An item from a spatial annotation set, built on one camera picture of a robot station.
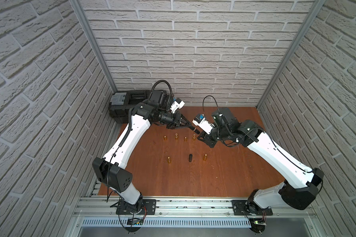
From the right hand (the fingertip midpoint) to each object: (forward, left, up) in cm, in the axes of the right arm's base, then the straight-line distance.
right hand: (202, 135), depth 69 cm
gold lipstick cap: (+15, +7, -26) cm, 31 cm away
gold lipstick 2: (0, -4, -24) cm, 25 cm away
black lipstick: (-1, +5, -23) cm, 24 cm away
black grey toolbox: (+36, +49, -9) cm, 62 cm away
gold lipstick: (-1, +18, -23) cm, 30 cm away
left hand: (+3, +5, +6) cm, 8 cm away
